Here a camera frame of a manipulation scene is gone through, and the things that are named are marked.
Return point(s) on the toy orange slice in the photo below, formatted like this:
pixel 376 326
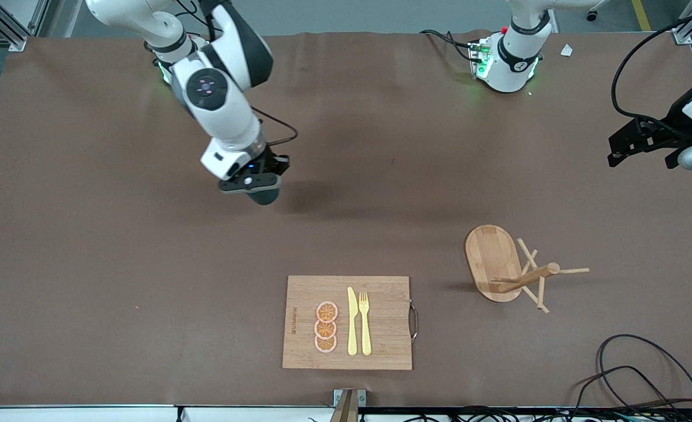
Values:
pixel 326 311
pixel 325 329
pixel 325 344

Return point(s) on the yellow plastic fork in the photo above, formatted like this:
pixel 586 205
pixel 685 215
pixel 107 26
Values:
pixel 365 334

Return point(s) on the wooden mug rack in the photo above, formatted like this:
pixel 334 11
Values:
pixel 492 258

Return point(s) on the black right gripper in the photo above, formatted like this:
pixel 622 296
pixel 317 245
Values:
pixel 275 163

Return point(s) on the yellow plastic knife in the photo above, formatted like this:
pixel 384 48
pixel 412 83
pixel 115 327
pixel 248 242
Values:
pixel 352 328

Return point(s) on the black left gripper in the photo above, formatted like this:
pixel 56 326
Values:
pixel 672 132

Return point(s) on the metal table bracket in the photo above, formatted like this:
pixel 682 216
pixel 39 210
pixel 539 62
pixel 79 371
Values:
pixel 348 404

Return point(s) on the brown table mat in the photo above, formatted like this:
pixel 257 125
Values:
pixel 117 264

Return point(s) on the small white paper scrap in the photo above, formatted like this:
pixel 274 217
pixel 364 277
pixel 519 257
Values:
pixel 566 50

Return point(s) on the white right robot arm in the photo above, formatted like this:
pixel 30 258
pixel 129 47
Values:
pixel 217 99

